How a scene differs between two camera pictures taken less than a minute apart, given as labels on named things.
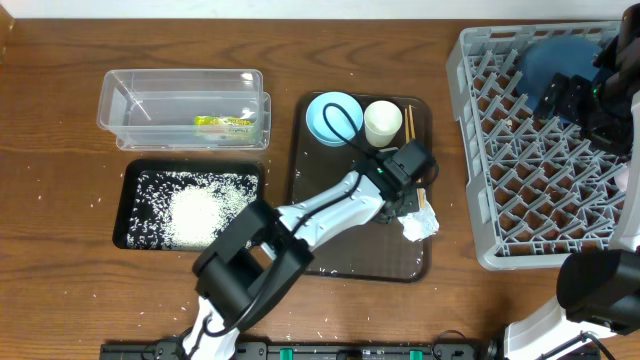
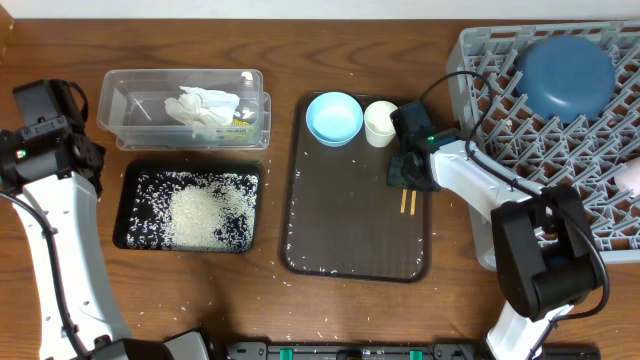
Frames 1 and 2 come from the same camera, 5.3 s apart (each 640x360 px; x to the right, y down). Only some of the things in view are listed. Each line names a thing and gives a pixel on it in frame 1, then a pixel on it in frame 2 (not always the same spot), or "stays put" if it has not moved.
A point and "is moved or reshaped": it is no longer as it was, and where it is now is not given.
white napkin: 421,224 → 202,107
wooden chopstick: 420,189 is moved or reshaped
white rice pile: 172,210 stays put
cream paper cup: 382,121 stays put
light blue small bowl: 319,127 stays put
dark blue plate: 546,56 stays put
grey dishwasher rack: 539,192 stays put
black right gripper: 613,137 → 398,179
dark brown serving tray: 378,251 stays put
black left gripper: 410,200 → 96,149
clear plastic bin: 185,109 stays put
